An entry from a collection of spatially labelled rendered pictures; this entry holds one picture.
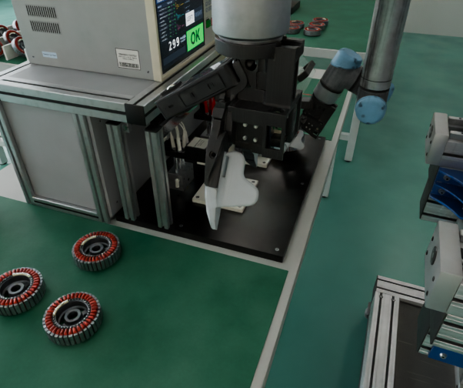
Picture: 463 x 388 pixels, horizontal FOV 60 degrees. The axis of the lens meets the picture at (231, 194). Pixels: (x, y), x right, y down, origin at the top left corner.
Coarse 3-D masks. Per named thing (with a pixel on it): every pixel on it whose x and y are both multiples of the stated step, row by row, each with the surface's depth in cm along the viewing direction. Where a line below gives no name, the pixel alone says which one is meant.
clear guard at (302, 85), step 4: (304, 56) 129; (300, 60) 125; (304, 60) 128; (300, 64) 124; (304, 64) 126; (300, 68) 123; (300, 72) 121; (312, 72) 128; (308, 76) 124; (312, 76) 127; (304, 80) 120; (308, 80) 123; (300, 84) 117; (304, 84) 119; (300, 88) 116; (304, 88) 118
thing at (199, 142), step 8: (192, 144) 109; (200, 144) 109; (168, 152) 111; (176, 152) 110; (184, 152) 110; (192, 152) 109; (200, 152) 108; (176, 160) 113; (184, 160) 118; (192, 160) 110; (200, 160) 109; (176, 168) 115
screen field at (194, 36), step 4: (200, 24) 107; (192, 28) 103; (196, 28) 105; (200, 28) 108; (188, 32) 102; (192, 32) 104; (196, 32) 106; (200, 32) 108; (188, 36) 102; (192, 36) 104; (196, 36) 106; (200, 36) 109; (188, 40) 103; (192, 40) 105; (196, 40) 107; (200, 40) 109; (188, 44) 103; (192, 44) 105; (196, 44) 107; (188, 48) 104
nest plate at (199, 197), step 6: (252, 180) 120; (204, 186) 117; (198, 192) 115; (204, 192) 115; (192, 198) 113; (198, 198) 113; (204, 198) 113; (204, 204) 112; (234, 210) 110; (240, 210) 109
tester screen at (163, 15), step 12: (156, 0) 85; (168, 0) 89; (180, 0) 94; (192, 0) 100; (168, 12) 90; (180, 12) 95; (168, 24) 91; (180, 24) 97; (192, 24) 103; (168, 36) 93; (180, 36) 98; (192, 48) 106
